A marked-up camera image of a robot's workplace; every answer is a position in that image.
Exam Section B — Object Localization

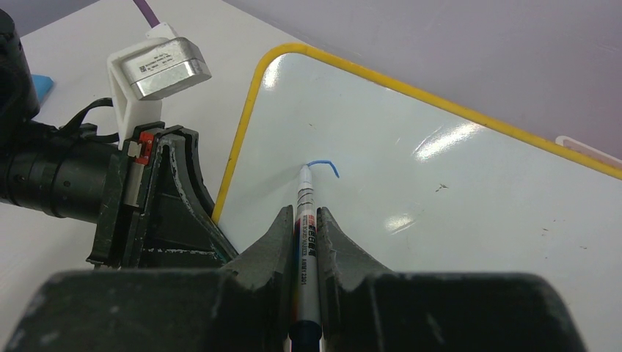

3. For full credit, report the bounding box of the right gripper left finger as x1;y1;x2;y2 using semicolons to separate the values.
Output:
4;206;293;351

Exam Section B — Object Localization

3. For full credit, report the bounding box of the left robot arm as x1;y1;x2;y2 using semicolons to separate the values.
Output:
1;12;238;269

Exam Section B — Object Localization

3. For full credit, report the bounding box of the yellow framed whiteboard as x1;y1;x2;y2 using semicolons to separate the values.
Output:
213;43;621;351

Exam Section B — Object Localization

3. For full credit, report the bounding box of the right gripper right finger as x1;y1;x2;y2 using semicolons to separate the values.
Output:
318;208;586;351

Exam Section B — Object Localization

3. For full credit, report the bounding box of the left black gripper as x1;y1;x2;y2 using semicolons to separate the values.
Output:
87;123;238;268

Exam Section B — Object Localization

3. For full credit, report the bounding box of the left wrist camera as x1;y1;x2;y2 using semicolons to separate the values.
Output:
107;37;212;148

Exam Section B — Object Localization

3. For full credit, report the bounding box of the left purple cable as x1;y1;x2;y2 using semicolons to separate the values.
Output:
133;0;161;29

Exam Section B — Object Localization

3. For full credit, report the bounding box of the blue capped whiteboard marker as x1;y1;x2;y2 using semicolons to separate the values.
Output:
289;165;322;351

